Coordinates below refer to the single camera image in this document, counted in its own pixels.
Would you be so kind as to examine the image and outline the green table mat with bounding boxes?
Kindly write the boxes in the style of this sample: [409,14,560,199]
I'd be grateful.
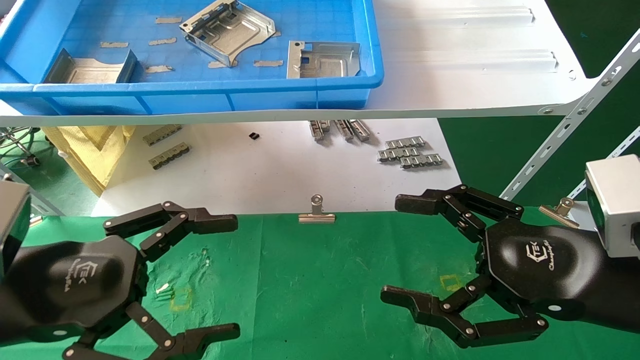
[0,206,640,360]

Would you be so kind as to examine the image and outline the tan connector strip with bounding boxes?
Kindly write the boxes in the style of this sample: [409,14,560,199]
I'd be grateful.
[148,142,192,170]
[142,124,184,147]

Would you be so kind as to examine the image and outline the short silver connector piece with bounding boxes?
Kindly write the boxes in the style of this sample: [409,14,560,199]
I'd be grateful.
[348,119,372,142]
[308,120,331,143]
[333,120,354,142]

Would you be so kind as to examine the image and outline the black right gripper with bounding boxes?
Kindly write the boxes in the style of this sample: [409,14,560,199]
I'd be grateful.
[380,184,607,349]

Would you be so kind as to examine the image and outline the large boxy metal bracket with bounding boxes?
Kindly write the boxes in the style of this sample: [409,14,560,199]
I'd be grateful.
[179,0,277,68]

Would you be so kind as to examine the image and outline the metal bracket with folded sides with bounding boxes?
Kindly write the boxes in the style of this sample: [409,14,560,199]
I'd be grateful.
[45,48,138,84]

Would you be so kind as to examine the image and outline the white ribbed metal shelf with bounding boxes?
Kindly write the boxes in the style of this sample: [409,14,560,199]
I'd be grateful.
[0,0,601,127]

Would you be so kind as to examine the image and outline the long silver connector strip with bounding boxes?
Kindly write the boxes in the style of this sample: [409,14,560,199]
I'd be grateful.
[377,146,421,163]
[383,136,427,150]
[398,153,445,170]

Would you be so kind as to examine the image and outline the metal bracket with holes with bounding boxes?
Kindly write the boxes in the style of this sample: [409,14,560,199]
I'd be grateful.
[287,41,362,80]

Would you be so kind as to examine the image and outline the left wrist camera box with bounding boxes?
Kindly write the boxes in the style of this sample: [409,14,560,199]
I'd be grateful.
[0,180,32,281]

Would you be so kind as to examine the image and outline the white metal rack frame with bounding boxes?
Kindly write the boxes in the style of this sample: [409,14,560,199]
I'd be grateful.
[567,125,640,201]

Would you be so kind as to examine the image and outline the wide perforated white shelf post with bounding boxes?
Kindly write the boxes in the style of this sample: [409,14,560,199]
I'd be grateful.
[500,29,640,202]

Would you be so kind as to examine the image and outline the blue plastic bin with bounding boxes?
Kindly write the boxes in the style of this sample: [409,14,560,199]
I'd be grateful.
[0,0,385,116]

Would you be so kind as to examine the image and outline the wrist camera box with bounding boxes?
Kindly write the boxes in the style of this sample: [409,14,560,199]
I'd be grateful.
[0,180,32,281]
[584,154,640,259]

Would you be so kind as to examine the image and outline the grey metal frame bar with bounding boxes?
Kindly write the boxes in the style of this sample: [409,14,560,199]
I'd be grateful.
[0,164,66,217]

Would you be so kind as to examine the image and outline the yellow cloth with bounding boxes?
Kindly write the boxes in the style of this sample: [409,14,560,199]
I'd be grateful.
[42,125,136,196]

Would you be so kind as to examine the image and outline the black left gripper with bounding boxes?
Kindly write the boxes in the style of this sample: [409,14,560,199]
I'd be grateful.
[7,201,241,360]

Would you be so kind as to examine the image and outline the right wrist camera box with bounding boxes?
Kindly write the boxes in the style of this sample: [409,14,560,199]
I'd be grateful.
[584,154,640,259]

